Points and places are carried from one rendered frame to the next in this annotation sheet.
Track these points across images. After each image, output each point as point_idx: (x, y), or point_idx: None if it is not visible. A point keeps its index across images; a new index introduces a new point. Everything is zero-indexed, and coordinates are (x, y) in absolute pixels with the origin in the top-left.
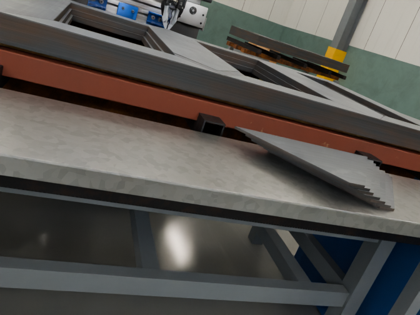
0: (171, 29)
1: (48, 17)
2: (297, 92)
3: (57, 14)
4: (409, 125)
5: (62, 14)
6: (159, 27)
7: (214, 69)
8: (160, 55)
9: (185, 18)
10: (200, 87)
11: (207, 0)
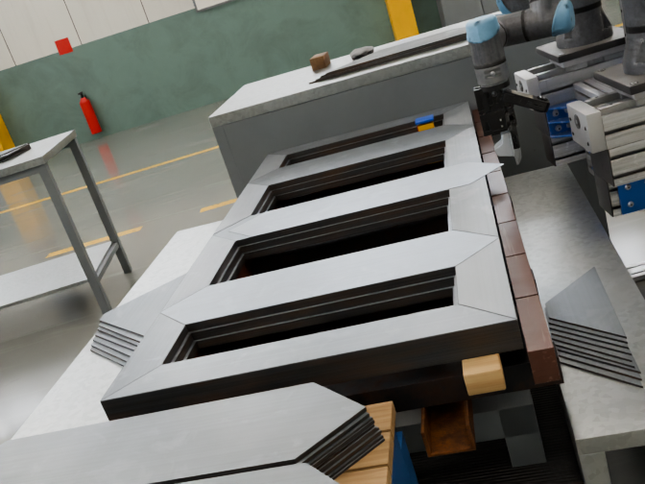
0: (590, 155)
1: (274, 182)
2: (208, 264)
3: (303, 176)
4: (155, 343)
5: (346, 168)
6: (475, 165)
7: (230, 229)
8: (230, 215)
9: (577, 136)
10: None
11: (626, 90)
